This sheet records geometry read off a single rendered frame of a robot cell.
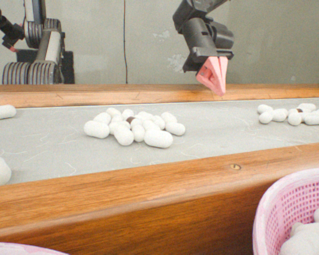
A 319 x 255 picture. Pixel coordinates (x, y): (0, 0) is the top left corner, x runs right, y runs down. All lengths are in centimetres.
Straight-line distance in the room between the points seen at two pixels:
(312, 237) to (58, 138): 29
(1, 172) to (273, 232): 22
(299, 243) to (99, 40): 233
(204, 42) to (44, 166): 42
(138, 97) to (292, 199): 38
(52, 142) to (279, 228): 26
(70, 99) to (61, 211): 36
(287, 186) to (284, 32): 227
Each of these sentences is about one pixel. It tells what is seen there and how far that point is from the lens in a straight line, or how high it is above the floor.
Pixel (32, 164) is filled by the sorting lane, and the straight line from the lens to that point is 29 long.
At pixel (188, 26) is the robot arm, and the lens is 62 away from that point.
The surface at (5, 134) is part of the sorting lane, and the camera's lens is 38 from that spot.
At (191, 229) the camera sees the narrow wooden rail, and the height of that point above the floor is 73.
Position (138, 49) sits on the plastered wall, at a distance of 253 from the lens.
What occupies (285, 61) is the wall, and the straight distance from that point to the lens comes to 241.
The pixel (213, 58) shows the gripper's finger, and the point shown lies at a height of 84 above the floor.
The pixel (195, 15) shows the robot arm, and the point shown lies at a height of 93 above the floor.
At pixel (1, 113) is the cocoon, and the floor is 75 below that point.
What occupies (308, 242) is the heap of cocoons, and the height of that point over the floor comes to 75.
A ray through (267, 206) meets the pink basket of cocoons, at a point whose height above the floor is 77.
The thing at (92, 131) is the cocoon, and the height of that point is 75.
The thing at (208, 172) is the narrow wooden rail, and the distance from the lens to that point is 22.
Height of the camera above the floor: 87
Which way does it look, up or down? 19 degrees down
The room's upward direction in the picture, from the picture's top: 4 degrees clockwise
